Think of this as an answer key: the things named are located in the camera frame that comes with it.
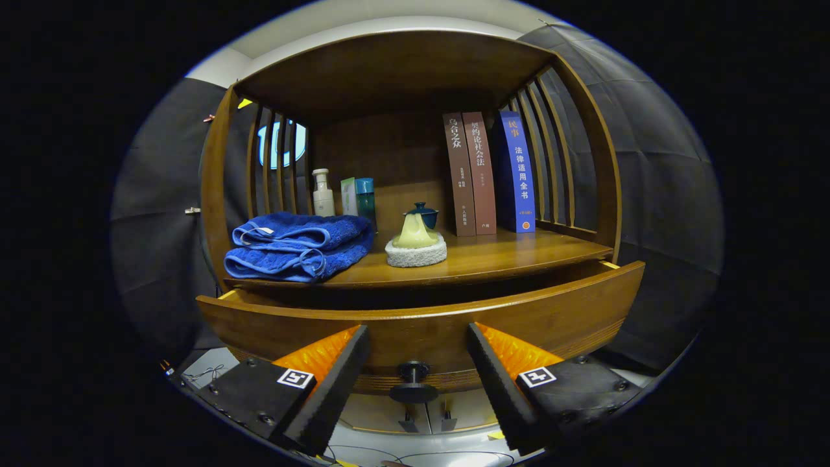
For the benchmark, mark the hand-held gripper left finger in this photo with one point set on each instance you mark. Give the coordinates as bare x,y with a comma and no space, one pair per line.
334,389

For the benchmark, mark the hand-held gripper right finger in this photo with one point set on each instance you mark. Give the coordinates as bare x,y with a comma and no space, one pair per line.
502,392

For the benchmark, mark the black drawer knob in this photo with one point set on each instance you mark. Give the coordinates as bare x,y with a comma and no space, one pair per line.
414,392

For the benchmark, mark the wooden drawer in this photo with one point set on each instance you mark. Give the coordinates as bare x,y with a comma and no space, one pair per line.
421,331

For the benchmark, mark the wooden cabinet door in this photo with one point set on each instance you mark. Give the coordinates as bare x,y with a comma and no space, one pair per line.
468,412
376,415

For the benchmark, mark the wooden countertop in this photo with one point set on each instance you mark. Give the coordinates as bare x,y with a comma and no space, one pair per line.
493,256

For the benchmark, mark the wooden cabinet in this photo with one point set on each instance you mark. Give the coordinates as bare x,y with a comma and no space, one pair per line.
389,71

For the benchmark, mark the folded blue towel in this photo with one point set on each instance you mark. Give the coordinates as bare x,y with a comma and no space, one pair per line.
292,253

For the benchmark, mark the white pump bottle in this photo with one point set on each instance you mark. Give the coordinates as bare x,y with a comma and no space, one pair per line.
323,201

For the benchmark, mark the teal bottle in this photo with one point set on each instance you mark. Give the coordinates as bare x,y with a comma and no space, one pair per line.
366,201

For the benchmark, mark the white green tube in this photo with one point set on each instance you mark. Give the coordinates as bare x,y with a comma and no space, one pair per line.
348,198

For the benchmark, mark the blue lidded teacup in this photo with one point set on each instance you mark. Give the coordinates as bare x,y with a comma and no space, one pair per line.
428,215

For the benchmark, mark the blue book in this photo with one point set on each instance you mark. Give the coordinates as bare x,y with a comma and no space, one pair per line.
517,175

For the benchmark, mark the light brown book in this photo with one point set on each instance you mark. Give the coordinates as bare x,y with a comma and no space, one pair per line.
480,175

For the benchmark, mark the dark brown book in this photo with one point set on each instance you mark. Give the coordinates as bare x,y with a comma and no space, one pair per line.
459,175

